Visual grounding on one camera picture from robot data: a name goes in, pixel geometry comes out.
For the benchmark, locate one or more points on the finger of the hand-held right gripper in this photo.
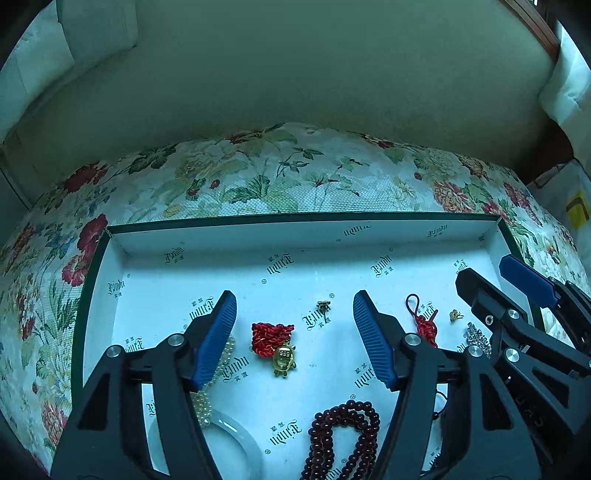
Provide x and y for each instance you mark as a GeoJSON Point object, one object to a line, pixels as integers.
{"type": "Point", "coordinates": [480, 295]}
{"type": "Point", "coordinates": [526, 279]}

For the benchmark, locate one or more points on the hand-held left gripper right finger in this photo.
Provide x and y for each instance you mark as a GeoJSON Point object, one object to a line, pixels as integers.
{"type": "Point", "coordinates": [371, 341]}

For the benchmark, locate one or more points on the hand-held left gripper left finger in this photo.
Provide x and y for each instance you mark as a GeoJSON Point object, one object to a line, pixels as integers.
{"type": "Point", "coordinates": [214, 341]}

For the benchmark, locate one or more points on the small gold earring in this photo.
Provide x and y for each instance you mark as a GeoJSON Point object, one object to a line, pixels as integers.
{"type": "Point", "coordinates": [456, 315]}

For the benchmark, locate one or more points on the red knot with gold turtle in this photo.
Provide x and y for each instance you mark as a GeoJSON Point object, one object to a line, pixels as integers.
{"type": "Point", "coordinates": [270, 339]}

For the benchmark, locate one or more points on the small dark earring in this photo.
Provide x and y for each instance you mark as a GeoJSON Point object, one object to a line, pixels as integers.
{"type": "Point", "coordinates": [323, 305]}

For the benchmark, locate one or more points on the white shallow box tray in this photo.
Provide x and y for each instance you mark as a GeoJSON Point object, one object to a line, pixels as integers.
{"type": "Point", "coordinates": [295, 277]}

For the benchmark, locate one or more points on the silver rhinestone piece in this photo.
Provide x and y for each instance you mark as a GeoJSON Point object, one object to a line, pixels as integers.
{"type": "Point", "coordinates": [478, 339]}

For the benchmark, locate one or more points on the white plastic bag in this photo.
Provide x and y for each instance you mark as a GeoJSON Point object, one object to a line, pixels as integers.
{"type": "Point", "coordinates": [563, 207]}

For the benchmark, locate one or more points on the white jade bangle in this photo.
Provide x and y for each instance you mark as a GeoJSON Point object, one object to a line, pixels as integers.
{"type": "Point", "coordinates": [247, 441]}

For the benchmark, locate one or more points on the floral bedspread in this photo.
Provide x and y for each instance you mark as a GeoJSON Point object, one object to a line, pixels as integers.
{"type": "Point", "coordinates": [277, 184]}

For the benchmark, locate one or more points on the white cloth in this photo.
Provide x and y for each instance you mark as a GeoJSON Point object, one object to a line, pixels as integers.
{"type": "Point", "coordinates": [568, 83]}

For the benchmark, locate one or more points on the white pillow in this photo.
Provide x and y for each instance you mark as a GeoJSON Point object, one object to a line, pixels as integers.
{"type": "Point", "coordinates": [46, 46]}

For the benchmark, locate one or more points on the brown wooden rail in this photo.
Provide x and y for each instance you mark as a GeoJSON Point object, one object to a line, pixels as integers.
{"type": "Point", "coordinates": [535, 23]}

